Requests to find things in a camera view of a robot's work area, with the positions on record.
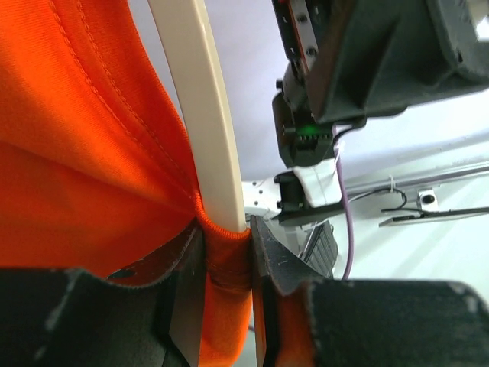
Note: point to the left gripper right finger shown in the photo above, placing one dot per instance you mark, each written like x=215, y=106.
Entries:
x=304, y=319

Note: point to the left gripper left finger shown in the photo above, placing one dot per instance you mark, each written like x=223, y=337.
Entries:
x=148, y=313

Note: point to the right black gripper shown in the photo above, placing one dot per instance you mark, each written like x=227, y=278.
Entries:
x=349, y=61

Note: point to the bright orange t shirt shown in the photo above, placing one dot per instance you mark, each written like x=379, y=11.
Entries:
x=97, y=170

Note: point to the beige plastic hanger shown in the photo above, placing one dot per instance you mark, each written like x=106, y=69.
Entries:
x=189, y=46

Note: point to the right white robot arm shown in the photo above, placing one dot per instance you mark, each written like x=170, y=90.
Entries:
x=308, y=196

